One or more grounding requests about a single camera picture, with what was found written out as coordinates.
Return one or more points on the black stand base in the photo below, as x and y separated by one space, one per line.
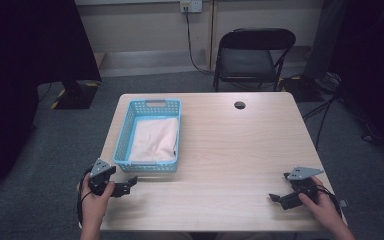
76 95

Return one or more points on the person's right hand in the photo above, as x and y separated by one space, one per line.
323 210

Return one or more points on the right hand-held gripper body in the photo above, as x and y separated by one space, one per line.
301 175

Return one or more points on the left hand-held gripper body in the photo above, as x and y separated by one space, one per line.
100 173

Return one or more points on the light blue plastic basket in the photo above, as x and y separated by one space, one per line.
125 140

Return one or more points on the black floor plate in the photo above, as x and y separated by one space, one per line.
301 90

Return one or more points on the white wall socket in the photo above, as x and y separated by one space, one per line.
191 6

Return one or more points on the black folding chair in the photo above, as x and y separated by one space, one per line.
246 61

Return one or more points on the pale pink cloth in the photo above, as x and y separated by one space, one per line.
155 140

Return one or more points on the black tripod legs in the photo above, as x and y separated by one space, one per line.
323 113

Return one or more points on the black curtain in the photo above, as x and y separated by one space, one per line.
370 66
20 66

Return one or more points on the black table grommet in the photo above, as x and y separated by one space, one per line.
239 105

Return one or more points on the grey tape piece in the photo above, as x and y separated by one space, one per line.
343 203

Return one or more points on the person's left hand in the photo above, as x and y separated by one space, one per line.
93 208

